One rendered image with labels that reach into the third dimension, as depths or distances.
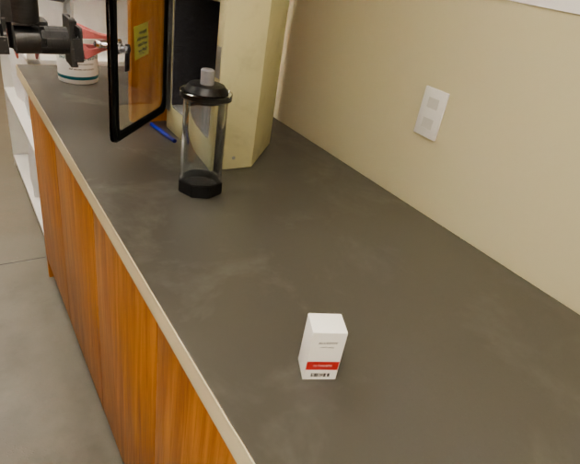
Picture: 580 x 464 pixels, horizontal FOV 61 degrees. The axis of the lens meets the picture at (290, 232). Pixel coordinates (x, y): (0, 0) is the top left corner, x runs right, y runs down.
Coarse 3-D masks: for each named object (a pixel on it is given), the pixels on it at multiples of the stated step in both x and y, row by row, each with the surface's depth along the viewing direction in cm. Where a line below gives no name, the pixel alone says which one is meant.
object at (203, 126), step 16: (192, 96) 97; (192, 112) 99; (208, 112) 99; (224, 112) 102; (192, 128) 101; (208, 128) 101; (224, 128) 104; (192, 144) 103; (208, 144) 103; (224, 144) 107; (192, 160) 104; (208, 160) 105; (192, 176) 106; (208, 176) 107
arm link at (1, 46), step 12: (0, 0) 96; (12, 0) 96; (24, 0) 96; (36, 0) 99; (0, 12) 97; (12, 12) 98; (24, 12) 98; (36, 12) 100; (0, 24) 102; (24, 24) 99; (0, 36) 98; (0, 48) 99
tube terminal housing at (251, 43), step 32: (224, 0) 104; (256, 0) 106; (288, 0) 125; (224, 32) 106; (256, 32) 110; (224, 64) 110; (256, 64) 114; (256, 96) 118; (256, 128) 123; (224, 160) 122
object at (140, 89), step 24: (120, 0) 103; (144, 0) 113; (120, 24) 105; (144, 24) 116; (144, 48) 118; (120, 72) 110; (144, 72) 121; (120, 96) 112; (144, 96) 124; (120, 120) 115
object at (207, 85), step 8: (208, 72) 98; (192, 80) 101; (200, 80) 100; (208, 80) 99; (184, 88) 99; (192, 88) 98; (200, 88) 97; (208, 88) 98; (216, 88) 99; (224, 88) 100; (208, 96) 97; (216, 96) 98; (224, 96) 100
